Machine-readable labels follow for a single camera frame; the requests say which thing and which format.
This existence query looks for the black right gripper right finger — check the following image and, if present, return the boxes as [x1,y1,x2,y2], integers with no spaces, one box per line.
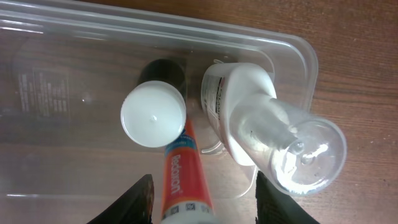
[256,171,319,224]

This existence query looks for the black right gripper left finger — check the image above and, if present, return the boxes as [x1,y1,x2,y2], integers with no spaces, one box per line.
[88,174,154,224]

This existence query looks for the orange Redoxon tablet tube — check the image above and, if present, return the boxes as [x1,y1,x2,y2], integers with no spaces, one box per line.
[161,119,219,224]

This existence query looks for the white calamine lotion bottle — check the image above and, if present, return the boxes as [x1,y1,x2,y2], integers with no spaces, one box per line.
[201,63,347,196]

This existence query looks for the dark bottle white cap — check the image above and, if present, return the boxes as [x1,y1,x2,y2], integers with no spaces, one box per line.
[120,58,187,148]

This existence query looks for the clear plastic container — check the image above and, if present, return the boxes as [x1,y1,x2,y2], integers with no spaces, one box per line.
[1,1,318,223]

